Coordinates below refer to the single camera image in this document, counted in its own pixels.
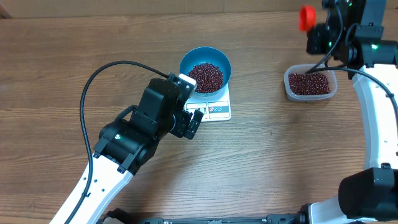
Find red plastic measuring scoop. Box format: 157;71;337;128
298;5;317;32

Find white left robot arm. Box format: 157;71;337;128
51;74;203;223

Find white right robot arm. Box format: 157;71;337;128
299;0;397;223

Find white digital kitchen scale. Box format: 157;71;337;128
184;84;232;122

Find red beans in bowl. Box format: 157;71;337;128
188;62;223;93

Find blue metal bowl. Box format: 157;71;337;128
179;47;232;97

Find red beans in container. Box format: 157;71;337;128
288;73;330;95

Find clear plastic bean container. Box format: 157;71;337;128
284;64;338;102

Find beige cardboard back panel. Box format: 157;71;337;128
1;0;322;19

